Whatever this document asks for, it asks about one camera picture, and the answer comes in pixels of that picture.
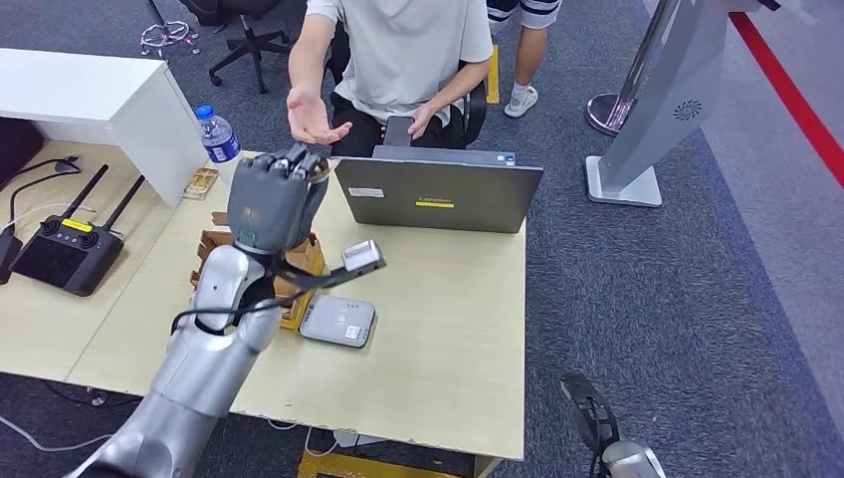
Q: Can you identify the person's left hand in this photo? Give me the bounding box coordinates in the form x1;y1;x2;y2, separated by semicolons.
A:
406;104;438;141

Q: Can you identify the dark smartphone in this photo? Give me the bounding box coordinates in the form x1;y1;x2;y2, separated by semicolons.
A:
382;116;415;147

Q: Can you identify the yellow base plate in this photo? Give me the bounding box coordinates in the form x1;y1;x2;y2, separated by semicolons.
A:
297;450;478;478

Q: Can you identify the white cabinet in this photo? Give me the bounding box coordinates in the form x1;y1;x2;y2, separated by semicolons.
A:
0;47;210;209

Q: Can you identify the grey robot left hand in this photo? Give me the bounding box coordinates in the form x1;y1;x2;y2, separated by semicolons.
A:
226;143;331;255

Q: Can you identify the person's right hand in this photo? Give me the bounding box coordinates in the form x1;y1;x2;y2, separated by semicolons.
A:
287;86;354;146

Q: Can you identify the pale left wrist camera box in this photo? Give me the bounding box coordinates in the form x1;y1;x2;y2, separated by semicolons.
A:
340;239;388;274

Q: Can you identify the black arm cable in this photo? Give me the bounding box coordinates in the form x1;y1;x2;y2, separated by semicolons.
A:
169;297;302;338

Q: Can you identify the black floor cable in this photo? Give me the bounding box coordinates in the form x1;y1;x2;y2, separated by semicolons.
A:
42;380;143;410

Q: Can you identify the clear water bottle blue cap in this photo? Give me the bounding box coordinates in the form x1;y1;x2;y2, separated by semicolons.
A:
194;104;244;189

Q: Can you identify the chrome stanchion post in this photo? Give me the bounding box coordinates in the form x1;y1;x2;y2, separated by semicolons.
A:
585;0;681;137

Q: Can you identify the grey kiosk stand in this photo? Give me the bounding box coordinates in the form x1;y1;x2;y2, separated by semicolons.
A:
583;0;779;209

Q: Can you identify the black rounded object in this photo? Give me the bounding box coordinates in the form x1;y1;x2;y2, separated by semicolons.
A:
0;119;46;189

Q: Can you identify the pink white wire bundle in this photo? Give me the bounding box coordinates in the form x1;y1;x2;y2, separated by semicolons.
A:
139;19;201;58

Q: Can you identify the standing person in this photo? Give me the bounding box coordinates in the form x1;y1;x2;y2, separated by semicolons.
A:
486;0;563;120

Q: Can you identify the brown cardboard card box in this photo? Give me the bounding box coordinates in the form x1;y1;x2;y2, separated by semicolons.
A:
189;210;327;333

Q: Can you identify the black remote controller with antennas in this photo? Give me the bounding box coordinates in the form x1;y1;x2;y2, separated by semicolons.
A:
9;164;146;298

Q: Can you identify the black cable with plug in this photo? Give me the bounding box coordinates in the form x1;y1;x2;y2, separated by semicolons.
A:
0;155;84;192

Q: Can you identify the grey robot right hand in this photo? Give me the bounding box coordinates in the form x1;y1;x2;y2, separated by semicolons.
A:
560;372;621;456

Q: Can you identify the black office chair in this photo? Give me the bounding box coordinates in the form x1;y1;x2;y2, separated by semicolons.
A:
325;19;490;149
177;0;295;95

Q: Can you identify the grey laptop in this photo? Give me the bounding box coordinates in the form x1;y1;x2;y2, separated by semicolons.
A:
332;144;545;235

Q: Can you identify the seated person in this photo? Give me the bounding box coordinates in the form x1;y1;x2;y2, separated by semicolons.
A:
287;0;495;158

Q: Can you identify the white shoe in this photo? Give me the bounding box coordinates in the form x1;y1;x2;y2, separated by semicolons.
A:
504;86;540;120

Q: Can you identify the white floor cable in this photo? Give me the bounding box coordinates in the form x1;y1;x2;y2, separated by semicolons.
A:
0;415;114;454

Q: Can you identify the grey card reader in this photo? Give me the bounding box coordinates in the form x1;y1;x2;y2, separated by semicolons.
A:
299;294;378;350

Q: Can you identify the small black device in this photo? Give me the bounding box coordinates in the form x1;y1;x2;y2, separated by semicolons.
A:
0;227;24;286

